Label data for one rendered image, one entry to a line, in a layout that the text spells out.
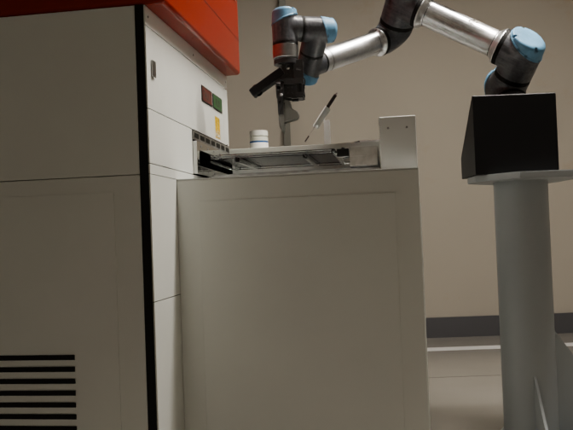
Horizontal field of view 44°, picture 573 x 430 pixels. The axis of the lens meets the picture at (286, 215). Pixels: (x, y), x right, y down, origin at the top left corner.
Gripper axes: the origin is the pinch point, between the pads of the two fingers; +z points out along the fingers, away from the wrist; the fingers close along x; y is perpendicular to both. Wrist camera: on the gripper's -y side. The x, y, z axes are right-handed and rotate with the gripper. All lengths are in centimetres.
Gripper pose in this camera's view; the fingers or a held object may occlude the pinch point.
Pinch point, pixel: (280, 128)
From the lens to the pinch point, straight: 211.8
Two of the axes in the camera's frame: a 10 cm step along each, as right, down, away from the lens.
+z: 0.4, 10.0, -0.3
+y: 10.0, -0.4, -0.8
